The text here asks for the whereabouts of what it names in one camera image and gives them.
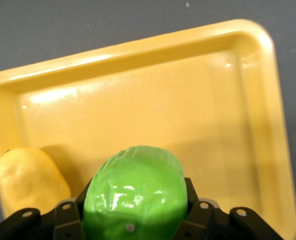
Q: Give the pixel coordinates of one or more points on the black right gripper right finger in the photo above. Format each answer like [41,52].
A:
[200,212]

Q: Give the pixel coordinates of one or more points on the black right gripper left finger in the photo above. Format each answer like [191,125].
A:
[68,215]

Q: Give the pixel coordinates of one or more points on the yellow potato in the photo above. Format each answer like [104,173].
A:
[30,180]

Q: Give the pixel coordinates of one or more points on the green apple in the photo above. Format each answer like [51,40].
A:
[135,195]

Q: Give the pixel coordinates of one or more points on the yellow plastic tray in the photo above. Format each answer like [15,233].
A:
[148,112]

